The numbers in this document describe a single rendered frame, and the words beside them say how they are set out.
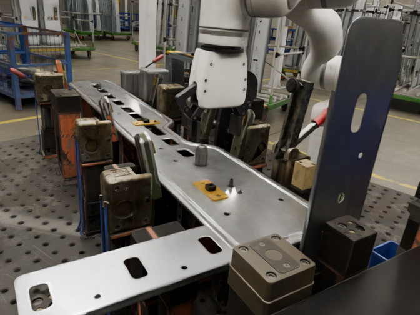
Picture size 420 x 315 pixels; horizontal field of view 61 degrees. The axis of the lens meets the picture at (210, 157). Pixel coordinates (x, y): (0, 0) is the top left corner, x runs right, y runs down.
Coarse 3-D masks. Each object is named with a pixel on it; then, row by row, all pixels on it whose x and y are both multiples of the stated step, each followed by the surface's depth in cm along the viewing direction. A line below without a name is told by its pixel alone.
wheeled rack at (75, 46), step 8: (72, 0) 940; (72, 8) 947; (0, 16) 826; (8, 16) 799; (16, 16) 770; (56, 16) 919; (64, 16) 936; (72, 16) 954; (32, 48) 818; (40, 48) 828; (48, 48) 839; (56, 48) 853; (72, 48) 882; (80, 48) 897; (88, 48) 913; (88, 56) 930
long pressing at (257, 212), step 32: (96, 96) 137; (128, 96) 141; (128, 128) 104; (160, 128) 107; (160, 160) 84; (192, 160) 86; (224, 160) 87; (192, 192) 70; (256, 192) 72; (288, 192) 73; (224, 224) 61; (256, 224) 61; (288, 224) 62
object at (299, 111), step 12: (288, 84) 73; (300, 84) 73; (312, 84) 74; (300, 96) 75; (288, 108) 77; (300, 108) 74; (288, 120) 78; (300, 120) 75; (288, 132) 78; (288, 144) 77
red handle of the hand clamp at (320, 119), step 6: (324, 114) 81; (312, 120) 81; (318, 120) 80; (324, 120) 81; (306, 126) 81; (312, 126) 80; (318, 126) 81; (300, 132) 80; (306, 132) 80; (300, 138) 79; (282, 150) 78
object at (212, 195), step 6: (204, 180) 75; (198, 186) 72; (204, 186) 73; (210, 186) 71; (216, 186) 73; (204, 192) 70; (210, 192) 70; (216, 192) 70; (222, 192) 71; (210, 198) 68; (216, 198) 68; (222, 198) 69
